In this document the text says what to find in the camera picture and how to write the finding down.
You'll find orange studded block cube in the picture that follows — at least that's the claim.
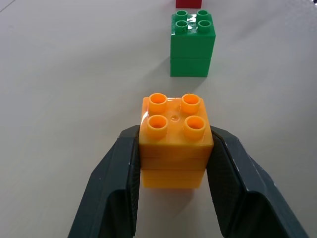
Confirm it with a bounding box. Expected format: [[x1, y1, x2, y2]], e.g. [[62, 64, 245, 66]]
[[138, 93, 214, 189]]

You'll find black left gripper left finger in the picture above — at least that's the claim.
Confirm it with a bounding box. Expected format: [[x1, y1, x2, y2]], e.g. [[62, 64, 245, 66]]
[[67, 124, 142, 238]]

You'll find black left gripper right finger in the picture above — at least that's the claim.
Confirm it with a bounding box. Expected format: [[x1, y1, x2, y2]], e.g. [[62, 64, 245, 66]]
[[205, 125, 312, 238]]

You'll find green studded block cube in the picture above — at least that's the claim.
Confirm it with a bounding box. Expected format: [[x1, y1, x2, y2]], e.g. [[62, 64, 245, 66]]
[[169, 9, 216, 78]]

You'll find red block cube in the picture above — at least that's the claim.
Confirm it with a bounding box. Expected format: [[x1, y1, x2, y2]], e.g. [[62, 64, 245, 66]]
[[175, 0, 203, 9]]

